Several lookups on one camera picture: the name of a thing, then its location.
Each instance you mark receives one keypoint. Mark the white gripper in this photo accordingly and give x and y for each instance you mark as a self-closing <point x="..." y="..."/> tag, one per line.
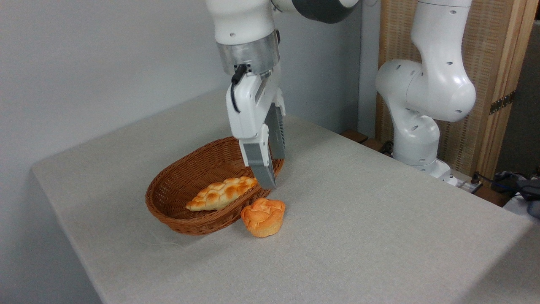
<point x="249" y="109"/>

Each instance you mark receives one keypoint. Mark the dark metal screen hinge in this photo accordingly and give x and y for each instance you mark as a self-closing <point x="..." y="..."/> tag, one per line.
<point x="502" y="102"/>

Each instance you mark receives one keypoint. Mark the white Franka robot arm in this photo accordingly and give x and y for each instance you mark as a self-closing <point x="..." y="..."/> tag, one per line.
<point x="434" y="84"/>

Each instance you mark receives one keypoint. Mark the long braided bread loaf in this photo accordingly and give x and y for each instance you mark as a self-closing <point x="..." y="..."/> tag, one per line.
<point x="219" y="195"/>

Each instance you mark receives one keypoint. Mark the grey tablecloth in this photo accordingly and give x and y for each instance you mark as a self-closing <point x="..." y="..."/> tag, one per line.
<point x="358" y="236"/>

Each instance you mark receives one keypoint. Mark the grey blue bag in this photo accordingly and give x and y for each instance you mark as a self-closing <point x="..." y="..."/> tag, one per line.
<point x="527" y="188"/>

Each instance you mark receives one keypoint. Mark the round orange muffin bread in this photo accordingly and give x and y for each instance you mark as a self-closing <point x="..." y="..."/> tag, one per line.
<point x="263" y="217"/>

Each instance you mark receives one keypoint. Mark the brown oval wicker basket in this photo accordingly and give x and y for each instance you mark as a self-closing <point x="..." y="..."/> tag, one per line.
<point x="177" y="185"/>

